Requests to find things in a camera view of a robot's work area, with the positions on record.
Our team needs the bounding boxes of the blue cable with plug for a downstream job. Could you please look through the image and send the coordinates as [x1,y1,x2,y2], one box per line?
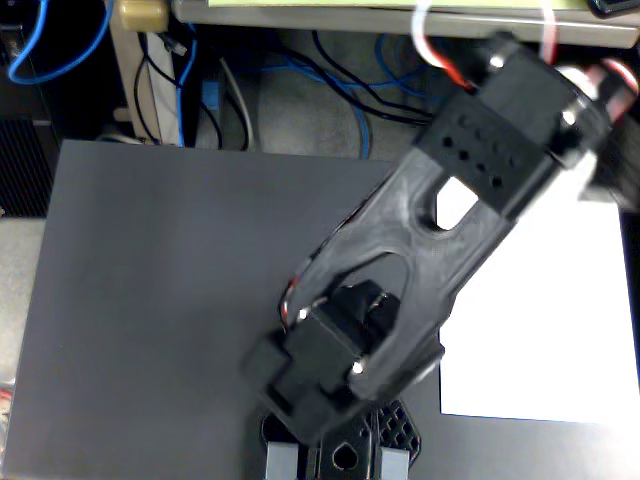
[175,29,199,147]

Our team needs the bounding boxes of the beige desk leg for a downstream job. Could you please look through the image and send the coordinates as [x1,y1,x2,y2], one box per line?
[109,0,184,147]

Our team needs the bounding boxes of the beige plastic cap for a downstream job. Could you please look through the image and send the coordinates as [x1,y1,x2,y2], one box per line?
[117,0,170,32]

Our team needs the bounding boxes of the black floor cable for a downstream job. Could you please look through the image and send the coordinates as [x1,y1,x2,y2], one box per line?
[312,29,436,127]

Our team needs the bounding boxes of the red white servo cable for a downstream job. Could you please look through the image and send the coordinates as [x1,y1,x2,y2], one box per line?
[409,0,476,92]
[538,0,559,66]
[278,272,329,334]

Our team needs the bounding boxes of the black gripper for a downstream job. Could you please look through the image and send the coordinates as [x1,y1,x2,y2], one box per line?
[577,74,640,201]

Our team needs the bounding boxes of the white paper sheet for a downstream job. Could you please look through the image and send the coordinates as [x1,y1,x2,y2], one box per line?
[433,158,640,426]

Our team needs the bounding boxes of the looped blue network cable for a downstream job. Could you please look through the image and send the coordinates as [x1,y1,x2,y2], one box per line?
[7,0,115,85]

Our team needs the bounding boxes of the black desk object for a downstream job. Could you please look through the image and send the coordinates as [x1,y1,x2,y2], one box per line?
[584,0,640,20]

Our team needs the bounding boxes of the thin black cable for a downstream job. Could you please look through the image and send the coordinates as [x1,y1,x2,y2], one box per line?
[133,32,176,146]
[197,99,224,150]

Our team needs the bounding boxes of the dark grey work mat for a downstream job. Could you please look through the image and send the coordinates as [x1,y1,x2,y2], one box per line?
[2,139,640,480]

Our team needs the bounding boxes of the black vented case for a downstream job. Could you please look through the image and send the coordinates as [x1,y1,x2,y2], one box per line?
[0,117,56,219]

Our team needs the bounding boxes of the grey white cable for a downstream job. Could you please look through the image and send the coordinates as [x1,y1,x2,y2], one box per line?
[219,57,256,151]

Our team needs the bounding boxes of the long blue floor cable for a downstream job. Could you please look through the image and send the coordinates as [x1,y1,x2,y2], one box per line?
[234,32,439,161]

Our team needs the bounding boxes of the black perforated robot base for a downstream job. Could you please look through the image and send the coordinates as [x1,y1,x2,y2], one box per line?
[259,397,422,480]

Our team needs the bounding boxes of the small blue box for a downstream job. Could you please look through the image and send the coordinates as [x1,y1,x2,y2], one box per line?
[201,79,222,112]

